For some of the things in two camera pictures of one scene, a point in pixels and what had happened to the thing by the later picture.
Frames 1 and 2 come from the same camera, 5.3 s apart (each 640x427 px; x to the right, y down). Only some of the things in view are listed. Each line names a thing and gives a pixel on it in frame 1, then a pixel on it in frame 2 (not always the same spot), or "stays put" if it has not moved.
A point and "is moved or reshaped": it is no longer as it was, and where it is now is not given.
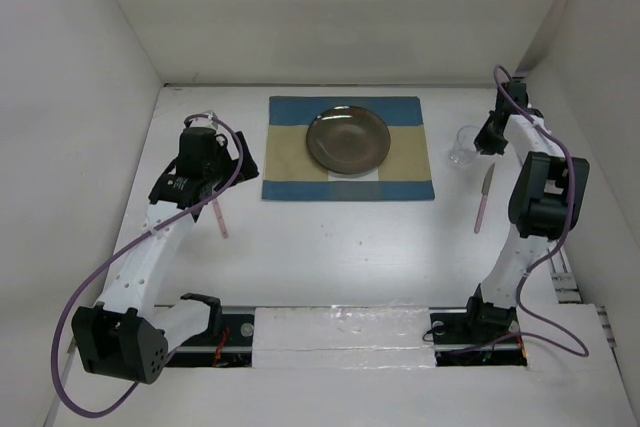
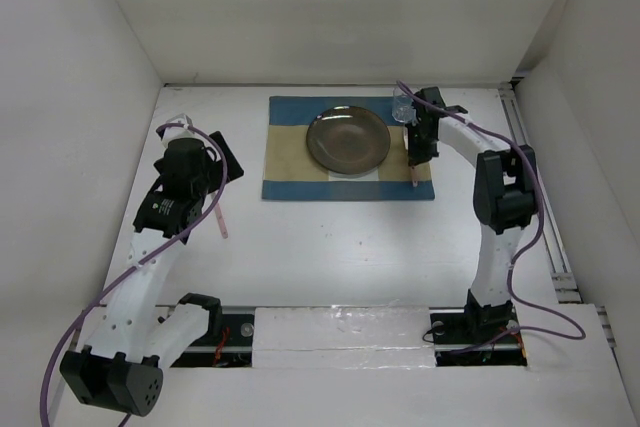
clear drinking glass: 464,152 → 403,107
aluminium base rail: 456,343 stays put
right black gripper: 485,145 → 417,155
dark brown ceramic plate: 348,140 stays put
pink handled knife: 484,190 is moved or reshaped
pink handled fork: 221,219 stays put
